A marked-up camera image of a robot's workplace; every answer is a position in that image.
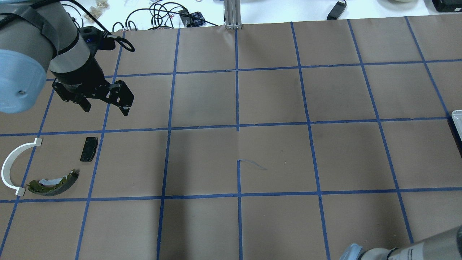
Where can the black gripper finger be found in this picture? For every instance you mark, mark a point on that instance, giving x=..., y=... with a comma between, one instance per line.
x=85, y=105
x=124, y=108

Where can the white parts tray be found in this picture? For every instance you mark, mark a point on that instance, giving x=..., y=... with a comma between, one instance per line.
x=457, y=120

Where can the black brake pad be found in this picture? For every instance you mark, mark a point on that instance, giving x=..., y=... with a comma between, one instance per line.
x=89, y=149

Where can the bag of wooden pieces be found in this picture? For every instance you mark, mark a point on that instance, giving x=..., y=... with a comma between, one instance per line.
x=96, y=7

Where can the green brake shoe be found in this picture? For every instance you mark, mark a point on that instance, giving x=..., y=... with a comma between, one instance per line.
x=53, y=187

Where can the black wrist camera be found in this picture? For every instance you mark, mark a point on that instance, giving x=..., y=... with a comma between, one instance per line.
x=96, y=39

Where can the white curved plastic bracket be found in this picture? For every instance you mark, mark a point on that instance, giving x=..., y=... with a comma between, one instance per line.
x=8, y=163

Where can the aluminium frame post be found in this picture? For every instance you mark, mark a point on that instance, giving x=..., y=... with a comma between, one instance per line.
x=232, y=14

